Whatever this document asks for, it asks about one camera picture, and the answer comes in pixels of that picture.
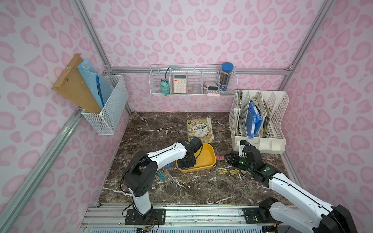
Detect yellow plastic storage tray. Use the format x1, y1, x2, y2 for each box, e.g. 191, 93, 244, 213
176, 143, 216, 174

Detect yellow binder clip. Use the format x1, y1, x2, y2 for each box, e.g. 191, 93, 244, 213
218, 169, 228, 175
230, 169, 240, 176

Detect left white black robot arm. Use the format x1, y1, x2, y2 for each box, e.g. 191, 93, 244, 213
121, 137, 203, 217

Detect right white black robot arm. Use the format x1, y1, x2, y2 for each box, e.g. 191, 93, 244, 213
224, 140, 357, 233

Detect illustrated children's history book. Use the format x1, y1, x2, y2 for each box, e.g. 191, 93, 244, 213
187, 117, 214, 143

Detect blue file folder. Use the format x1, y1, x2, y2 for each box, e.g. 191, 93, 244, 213
245, 101, 262, 139

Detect white plastic file organizer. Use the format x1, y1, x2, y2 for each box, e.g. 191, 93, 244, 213
229, 90, 289, 154

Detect clear glass cup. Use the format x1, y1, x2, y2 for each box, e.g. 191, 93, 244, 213
191, 84, 202, 95

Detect papers in file organizer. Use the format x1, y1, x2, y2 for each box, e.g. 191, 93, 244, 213
232, 90, 271, 138

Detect green mini desk fan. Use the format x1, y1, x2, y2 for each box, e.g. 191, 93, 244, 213
160, 66, 178, 94

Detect white desk calculator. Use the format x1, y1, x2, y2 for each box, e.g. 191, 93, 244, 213
173, 74, 187, 94

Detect blue lid pencil tube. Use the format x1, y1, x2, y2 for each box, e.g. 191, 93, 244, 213
220, 62, 234, 92

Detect blue pen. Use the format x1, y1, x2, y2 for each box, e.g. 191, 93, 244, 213
96, 75, 105, 107

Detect light blue document folder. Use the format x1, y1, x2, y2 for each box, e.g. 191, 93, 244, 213
77, 59, 115, 109

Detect brown kraft envelope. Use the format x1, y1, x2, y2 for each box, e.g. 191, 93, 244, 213
52, 53, 101, 114

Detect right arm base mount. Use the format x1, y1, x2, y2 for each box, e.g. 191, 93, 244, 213
240, 197, 282, 224

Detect white wire wall shelf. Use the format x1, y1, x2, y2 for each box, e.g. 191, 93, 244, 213
149, 64, 238, 96

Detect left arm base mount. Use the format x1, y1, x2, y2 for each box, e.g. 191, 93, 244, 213
124, 208, 166, 225

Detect white mesh wall basket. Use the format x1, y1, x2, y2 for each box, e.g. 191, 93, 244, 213
82, 75, 129, 136

